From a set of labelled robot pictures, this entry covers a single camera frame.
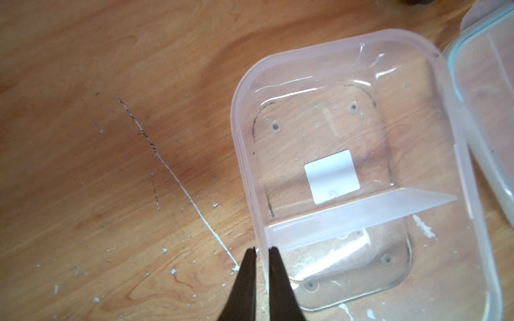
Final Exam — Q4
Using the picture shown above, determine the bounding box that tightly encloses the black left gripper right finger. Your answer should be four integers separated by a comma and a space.
269, 247, 306, 321

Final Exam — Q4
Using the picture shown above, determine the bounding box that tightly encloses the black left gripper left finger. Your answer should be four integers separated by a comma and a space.
218, 247, 256, 321

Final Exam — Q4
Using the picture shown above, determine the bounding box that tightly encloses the clear lunch box with lid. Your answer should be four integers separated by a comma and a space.
231, 29, 503, 320

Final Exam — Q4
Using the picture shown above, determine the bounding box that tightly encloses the clear lunch box lid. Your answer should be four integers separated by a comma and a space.
444, 1, 513, 223

